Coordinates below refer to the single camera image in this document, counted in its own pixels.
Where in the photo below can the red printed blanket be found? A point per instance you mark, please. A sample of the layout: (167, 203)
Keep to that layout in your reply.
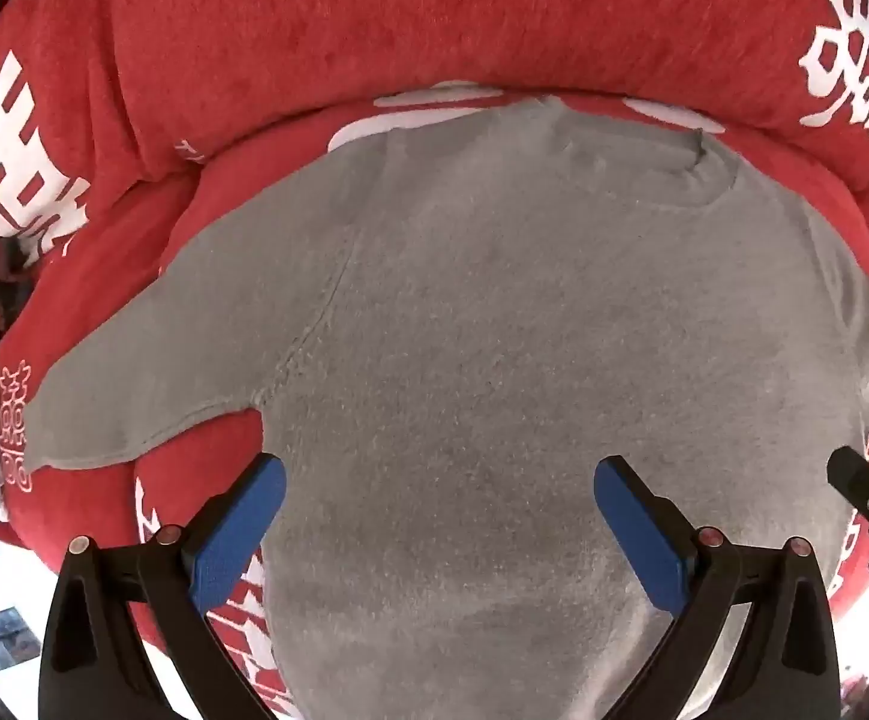
(329, 30)

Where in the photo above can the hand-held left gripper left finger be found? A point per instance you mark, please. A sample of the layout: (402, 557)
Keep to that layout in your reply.
(243, 532)

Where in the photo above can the grey knit sweater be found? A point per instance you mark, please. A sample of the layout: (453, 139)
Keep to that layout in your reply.
(517, 315)

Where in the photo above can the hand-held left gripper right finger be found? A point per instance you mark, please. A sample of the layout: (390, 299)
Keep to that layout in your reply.
(640, 532)

